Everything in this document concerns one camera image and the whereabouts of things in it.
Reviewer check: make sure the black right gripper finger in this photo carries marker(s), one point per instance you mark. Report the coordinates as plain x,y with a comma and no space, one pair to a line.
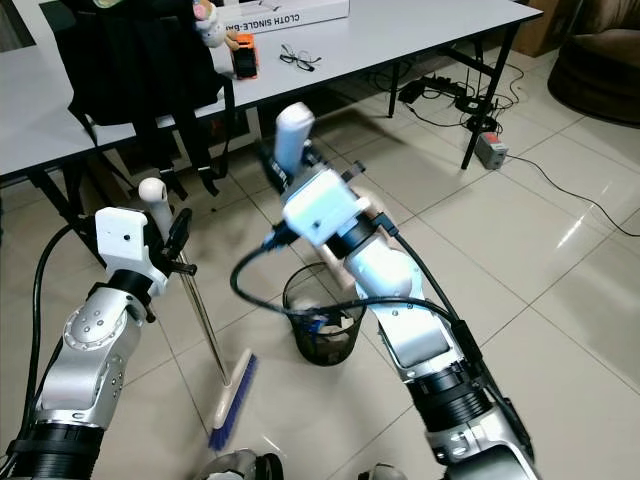
270,172
332,162

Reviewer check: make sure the blue bristle broom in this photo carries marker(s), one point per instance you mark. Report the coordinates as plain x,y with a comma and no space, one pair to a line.
235,395

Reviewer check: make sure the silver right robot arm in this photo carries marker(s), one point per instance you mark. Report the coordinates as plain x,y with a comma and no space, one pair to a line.
410,340

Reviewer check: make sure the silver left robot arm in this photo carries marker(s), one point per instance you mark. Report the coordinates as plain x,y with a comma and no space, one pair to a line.
95,345

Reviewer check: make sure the black eyeglasses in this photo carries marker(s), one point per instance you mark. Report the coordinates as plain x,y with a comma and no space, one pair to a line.
298,57

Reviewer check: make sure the blue wrapper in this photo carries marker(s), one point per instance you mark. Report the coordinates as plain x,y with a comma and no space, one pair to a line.
315,321

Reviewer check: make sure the black power strip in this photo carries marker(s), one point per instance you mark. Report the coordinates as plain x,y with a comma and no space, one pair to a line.
422,90

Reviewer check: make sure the orange and black device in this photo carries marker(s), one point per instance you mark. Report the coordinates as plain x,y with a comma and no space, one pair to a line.
245,56

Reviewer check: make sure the grey folding table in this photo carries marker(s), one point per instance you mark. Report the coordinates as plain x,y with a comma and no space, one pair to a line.
390,45

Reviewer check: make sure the small plush doll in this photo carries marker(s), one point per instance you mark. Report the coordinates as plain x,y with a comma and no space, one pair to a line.
213,28

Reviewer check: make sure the white printed cardboard box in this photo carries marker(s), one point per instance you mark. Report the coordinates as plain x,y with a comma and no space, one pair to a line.
300,10

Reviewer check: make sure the grey box with red button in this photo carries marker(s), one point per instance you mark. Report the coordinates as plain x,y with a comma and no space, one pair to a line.
493,150

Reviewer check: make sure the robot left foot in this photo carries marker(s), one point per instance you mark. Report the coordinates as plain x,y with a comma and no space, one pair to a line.
248,467

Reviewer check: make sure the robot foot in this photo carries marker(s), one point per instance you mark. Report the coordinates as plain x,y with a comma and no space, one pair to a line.
390,474
248,467

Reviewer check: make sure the brown cardboard box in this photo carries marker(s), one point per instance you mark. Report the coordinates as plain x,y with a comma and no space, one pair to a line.
532,22

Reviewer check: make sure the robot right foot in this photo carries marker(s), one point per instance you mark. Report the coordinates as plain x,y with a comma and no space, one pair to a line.
390,474

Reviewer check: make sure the dark brown armchair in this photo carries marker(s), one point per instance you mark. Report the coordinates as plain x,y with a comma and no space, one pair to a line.
600,65

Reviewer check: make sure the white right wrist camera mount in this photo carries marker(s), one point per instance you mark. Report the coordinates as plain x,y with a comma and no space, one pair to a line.
322,208

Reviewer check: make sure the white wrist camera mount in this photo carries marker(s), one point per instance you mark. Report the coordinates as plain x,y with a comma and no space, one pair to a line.
122,240
322,208

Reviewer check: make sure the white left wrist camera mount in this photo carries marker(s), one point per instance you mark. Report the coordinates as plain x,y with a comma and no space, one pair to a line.
122,240

